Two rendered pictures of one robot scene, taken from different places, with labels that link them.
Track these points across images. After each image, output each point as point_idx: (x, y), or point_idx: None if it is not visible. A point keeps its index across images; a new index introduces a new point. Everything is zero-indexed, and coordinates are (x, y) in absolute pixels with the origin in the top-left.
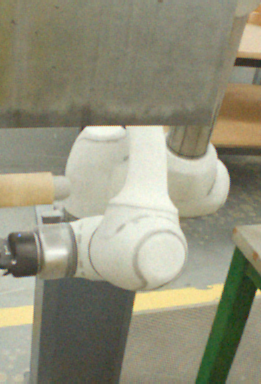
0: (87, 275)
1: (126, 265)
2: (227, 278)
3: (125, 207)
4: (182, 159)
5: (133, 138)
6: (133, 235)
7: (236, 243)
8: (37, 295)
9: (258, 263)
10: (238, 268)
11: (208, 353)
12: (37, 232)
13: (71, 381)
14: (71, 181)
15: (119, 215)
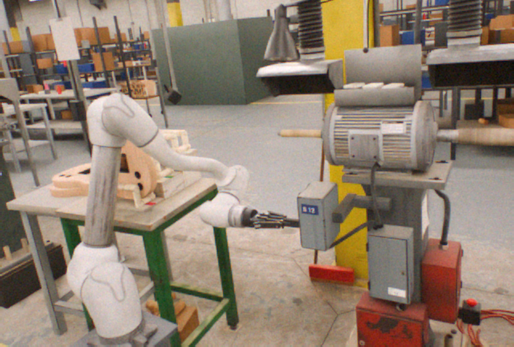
0: None
1: (249, 175)
2: (156, 247)
3: (236, 170)
4: (112, 243)
5: (216, 162)
6: (244, 169)
7: (155, 227)
8: None
9: (167, 217)
10: (158, 235)
11: (166, 287)
12: (243, 210)
13: None
14: (136, 300)
15: (238, 173)
